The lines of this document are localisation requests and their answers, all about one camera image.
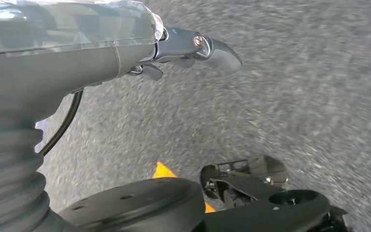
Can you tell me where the black robot foot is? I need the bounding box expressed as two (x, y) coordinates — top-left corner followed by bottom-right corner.
(200, 155), (290, 212)

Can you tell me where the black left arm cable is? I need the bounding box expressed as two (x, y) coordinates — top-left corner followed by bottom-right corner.
(38, 89), (85, 157)

